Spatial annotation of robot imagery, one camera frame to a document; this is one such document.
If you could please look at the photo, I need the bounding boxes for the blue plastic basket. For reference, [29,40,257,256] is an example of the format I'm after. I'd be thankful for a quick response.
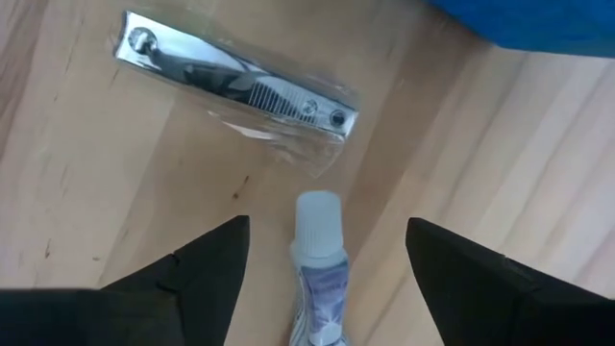
[425,0,615,60]

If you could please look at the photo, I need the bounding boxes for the white purple toothpaste tube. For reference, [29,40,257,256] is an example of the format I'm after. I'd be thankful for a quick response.
[287,189,351,346]

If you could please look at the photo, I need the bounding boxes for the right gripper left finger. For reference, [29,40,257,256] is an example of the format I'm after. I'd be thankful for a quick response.
[0,215,252,346]

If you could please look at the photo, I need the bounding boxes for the silver nail clipper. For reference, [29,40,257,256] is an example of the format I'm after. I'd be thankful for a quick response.
[108,9,361,180]

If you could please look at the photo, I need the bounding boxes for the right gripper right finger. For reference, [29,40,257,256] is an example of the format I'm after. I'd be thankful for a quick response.
[406,217,615,346]

